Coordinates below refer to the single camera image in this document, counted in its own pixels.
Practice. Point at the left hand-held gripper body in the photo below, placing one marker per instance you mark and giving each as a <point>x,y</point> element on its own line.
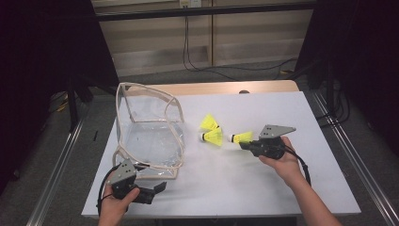
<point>124,172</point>

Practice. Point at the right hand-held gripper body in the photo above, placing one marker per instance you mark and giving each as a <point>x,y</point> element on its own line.
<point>273,132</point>

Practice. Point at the yellow shuttlecock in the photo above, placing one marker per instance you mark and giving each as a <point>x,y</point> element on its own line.
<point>241,137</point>
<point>215,137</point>
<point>209,123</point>

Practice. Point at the clear plastic bag beige trim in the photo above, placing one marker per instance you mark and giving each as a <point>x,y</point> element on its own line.
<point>150,141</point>

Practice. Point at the person's left hand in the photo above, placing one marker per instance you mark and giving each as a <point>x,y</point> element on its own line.
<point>113,208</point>

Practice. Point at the person's right hand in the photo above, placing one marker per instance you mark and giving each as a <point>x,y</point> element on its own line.
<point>288,168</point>

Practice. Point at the small black floor object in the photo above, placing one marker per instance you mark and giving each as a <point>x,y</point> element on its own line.
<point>95,135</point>

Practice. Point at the dark table grommet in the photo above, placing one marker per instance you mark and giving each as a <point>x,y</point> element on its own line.
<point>244,92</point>

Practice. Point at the wooden table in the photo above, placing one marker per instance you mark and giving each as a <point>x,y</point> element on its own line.
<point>219,88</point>

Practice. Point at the black metal stand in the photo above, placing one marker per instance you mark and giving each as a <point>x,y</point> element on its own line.
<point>72,109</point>
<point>330,94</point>

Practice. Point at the black curtain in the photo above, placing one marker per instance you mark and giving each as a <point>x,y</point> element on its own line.
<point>37,62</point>
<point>370,47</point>

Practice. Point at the white power outlet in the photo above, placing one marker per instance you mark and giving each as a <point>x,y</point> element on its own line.
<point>191,3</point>

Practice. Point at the black metal crossbar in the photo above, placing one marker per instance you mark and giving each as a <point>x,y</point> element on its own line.
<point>156,14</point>

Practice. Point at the aluminium floor rail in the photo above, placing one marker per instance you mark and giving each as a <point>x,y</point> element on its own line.
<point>363,172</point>
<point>54,182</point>

